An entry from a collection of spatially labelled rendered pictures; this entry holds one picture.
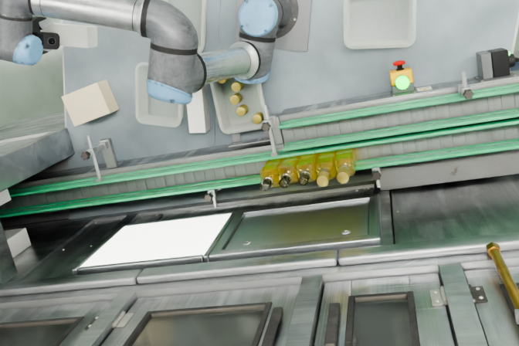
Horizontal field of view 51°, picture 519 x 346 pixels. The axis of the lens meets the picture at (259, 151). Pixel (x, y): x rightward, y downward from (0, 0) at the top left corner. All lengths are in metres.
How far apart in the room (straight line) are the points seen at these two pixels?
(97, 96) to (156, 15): 0.80
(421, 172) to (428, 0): 0.55
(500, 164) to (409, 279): 0.66
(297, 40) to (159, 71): 0.67
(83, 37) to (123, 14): 0.39
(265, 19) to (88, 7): 0.54
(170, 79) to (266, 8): 0.45
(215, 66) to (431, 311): 0.81
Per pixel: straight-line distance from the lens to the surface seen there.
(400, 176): 1.82
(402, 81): 1.78
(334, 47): 1.87
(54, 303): 1.65
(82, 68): 2.16
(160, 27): 1.32
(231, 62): 1.54
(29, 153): 2.03
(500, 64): 1.83
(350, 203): 1.70
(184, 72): 1.34
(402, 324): 1.17
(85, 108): 2.09
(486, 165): 1.84
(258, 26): 1.65
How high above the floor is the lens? 2.61
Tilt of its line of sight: 71 degrees down
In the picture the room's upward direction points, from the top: 143 degrees counter-clockwise
